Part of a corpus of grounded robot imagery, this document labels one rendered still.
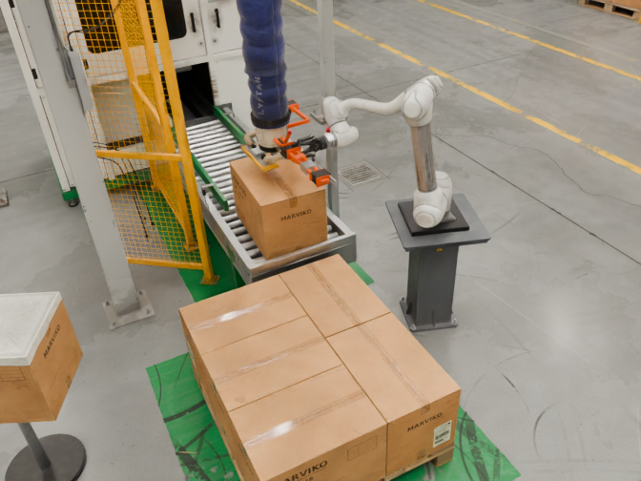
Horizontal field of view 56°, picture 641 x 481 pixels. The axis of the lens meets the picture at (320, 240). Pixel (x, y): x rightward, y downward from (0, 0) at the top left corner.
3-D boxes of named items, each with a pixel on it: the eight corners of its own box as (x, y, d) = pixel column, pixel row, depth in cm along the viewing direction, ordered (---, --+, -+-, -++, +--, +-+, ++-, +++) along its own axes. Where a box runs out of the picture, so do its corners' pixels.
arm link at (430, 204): (449, 214, 337) (441, 235, 320) (421, 213, 344) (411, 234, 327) (436, 79, 298) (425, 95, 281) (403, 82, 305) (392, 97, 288)
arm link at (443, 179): (453, 201, 353) (456, 168, 341) (446, 218, 339) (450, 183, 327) (425, 198, 358) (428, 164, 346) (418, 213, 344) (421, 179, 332)
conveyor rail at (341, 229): (225, 127, 552) (222, 108, 541) (230, 126, 554) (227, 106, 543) (347, 260, 382) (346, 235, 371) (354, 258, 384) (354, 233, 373)
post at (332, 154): (329, 254, 455) (323, 133, 397) (337, 252, 457) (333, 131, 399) (333, 259, 450) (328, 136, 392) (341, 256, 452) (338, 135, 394)
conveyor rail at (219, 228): (155, 144, 530) (151, 124, 519) (160, 143, 532) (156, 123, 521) (252, 293, 360) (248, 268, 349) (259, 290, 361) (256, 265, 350)
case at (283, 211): (237, 214, 405) (228, 161, 382) (291, 199, 417) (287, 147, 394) (267, 262, 360) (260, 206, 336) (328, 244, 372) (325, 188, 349)
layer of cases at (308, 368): (190, 359, 354) (177, 308, 331) (340, 303, 388) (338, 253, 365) (270, 534, 266) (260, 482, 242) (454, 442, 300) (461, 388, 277)
